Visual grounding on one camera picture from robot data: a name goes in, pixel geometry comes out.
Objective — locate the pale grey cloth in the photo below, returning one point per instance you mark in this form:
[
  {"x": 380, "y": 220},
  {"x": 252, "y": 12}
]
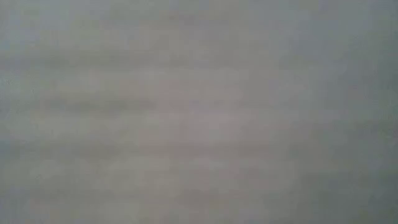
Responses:
[{"x": 199, "y": 112}]

